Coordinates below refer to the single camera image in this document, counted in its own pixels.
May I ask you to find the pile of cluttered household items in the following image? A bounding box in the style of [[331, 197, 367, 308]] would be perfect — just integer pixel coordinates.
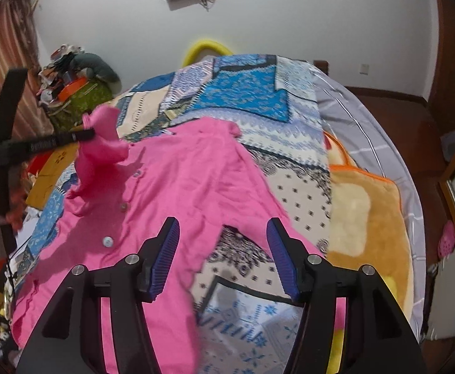
[[36, 43, 88, 106]]

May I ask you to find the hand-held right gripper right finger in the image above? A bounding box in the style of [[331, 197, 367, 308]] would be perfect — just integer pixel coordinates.
[[265, 217, 427, 374]]

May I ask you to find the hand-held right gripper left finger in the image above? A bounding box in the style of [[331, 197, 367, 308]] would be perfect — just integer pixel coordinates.
[[16, 217, 180, 374]]

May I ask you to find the green printed cloth cover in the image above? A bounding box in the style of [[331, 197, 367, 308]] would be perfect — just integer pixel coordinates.
[[46, 80, 115, 133]]

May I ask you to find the blue patchwork printed blanket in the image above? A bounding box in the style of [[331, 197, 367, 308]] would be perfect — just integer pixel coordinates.
[[7, 54, 333, 374]]

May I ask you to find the white board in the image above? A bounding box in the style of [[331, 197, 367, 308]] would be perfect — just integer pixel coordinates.
[[426, 242, 455, 343]]

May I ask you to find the pink slipper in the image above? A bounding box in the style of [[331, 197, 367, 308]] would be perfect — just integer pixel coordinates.
[[438, 220, 455, 260]]

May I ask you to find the white plastic bag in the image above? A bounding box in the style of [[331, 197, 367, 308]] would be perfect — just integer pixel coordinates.
[[15, 206, 41, 250]]

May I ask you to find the orange box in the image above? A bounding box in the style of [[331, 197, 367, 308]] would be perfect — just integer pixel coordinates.
[[58, 77, 88, 98]]

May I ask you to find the small cardboard box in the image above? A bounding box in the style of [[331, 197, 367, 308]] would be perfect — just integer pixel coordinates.
[[25, 144, 82, 209]]

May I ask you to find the pink button shirt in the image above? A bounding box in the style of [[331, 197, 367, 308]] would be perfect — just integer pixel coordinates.
[[11, 105, 347, 374]]

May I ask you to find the striped brown curtain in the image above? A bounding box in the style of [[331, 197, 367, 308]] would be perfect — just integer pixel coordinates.
[[0, 0, 54, 152]]

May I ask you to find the yellow foam tube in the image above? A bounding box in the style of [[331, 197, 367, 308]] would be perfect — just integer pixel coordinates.
[[182, 38, 234, 67]]

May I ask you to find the red plastic item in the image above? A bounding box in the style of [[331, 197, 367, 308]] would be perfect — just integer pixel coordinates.
[[27, 152, 52, 174]]

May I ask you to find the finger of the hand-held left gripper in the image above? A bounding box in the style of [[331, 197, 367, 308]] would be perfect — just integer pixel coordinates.
[[30, 128, 96, 154]]

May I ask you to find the grey striped bed sheet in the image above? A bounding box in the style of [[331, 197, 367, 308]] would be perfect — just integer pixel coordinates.
[[313, 62, 425, 343]]

